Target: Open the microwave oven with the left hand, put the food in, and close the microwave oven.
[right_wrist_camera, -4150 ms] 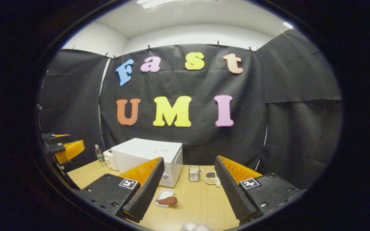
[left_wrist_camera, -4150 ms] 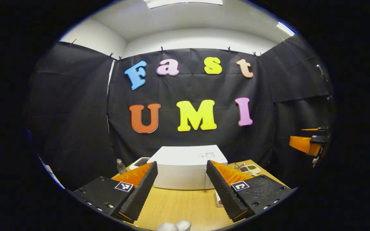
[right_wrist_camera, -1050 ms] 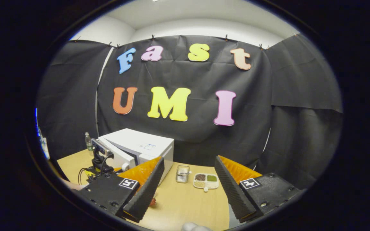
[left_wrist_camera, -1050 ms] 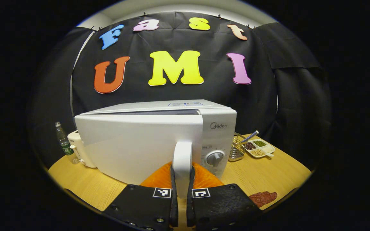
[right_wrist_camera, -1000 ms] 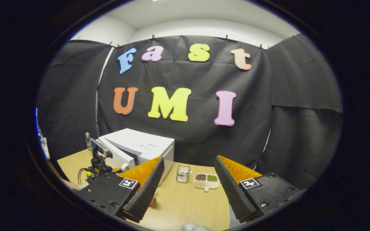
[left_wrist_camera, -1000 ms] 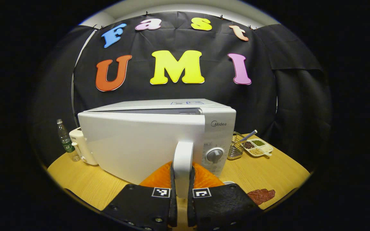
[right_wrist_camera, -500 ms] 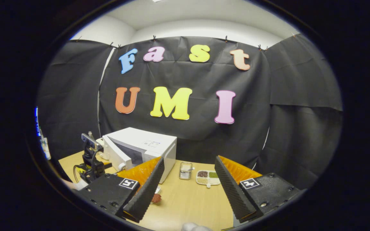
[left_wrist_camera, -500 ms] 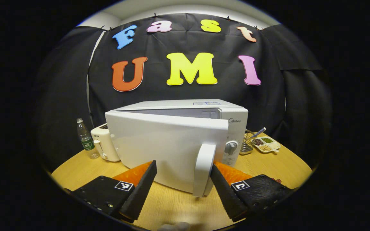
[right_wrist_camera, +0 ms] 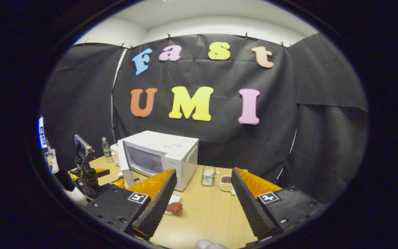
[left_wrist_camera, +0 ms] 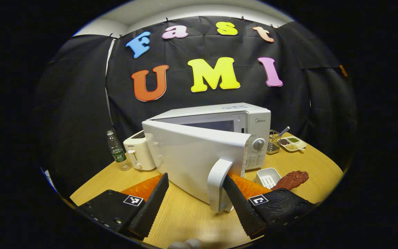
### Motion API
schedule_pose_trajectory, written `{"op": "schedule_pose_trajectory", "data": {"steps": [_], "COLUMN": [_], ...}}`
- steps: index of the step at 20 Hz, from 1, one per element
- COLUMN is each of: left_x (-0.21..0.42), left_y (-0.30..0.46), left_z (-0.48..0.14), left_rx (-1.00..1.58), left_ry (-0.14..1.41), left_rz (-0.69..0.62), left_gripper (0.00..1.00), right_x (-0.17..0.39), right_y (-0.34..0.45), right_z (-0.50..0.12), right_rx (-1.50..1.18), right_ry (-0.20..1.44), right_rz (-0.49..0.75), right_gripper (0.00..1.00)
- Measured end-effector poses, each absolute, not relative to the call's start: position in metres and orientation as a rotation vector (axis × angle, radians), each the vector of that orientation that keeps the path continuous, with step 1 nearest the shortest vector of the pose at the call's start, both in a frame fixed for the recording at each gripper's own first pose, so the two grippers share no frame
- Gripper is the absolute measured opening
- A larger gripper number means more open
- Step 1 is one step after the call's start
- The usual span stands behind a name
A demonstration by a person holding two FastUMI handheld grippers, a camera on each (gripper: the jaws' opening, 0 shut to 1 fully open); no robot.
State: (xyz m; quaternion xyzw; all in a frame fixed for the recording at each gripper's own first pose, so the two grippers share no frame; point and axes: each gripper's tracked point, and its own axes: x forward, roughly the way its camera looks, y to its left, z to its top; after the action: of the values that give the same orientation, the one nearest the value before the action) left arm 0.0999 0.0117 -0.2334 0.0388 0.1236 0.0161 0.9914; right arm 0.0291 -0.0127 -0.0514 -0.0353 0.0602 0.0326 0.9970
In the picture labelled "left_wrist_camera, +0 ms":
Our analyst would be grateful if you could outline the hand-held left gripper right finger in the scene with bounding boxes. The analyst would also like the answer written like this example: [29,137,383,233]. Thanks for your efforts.
[222,173,319,240]

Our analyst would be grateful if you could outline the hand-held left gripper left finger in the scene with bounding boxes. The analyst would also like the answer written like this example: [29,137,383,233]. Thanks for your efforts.
[77,173,169,239]

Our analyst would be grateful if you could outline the brown meat piece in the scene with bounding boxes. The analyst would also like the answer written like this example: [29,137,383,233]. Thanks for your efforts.
[271,170,309,191]

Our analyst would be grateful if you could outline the white microwave oven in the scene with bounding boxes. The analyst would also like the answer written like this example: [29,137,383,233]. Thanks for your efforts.
[142,103,271,213]

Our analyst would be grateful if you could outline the white rectangular tray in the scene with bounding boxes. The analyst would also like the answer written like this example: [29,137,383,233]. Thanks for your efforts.
[255,168,282,190]

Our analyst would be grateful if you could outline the white toaster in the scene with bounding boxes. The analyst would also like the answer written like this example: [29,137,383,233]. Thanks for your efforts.
[123,131,158,171]

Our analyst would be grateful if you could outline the clear plastic water bottle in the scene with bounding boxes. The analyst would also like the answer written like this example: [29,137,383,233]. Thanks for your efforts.
[107,130,131,171]

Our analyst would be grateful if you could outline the white divided dish of grains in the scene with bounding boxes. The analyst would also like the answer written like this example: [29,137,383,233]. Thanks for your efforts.
[279,136,306,153]

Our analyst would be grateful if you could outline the black backdrop cloth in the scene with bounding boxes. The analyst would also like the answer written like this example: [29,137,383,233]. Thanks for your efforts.
[35,16,357,194]

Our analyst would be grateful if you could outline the metal wire utensil holder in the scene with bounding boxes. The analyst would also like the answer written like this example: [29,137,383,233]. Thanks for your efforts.
[267,130,282,154]

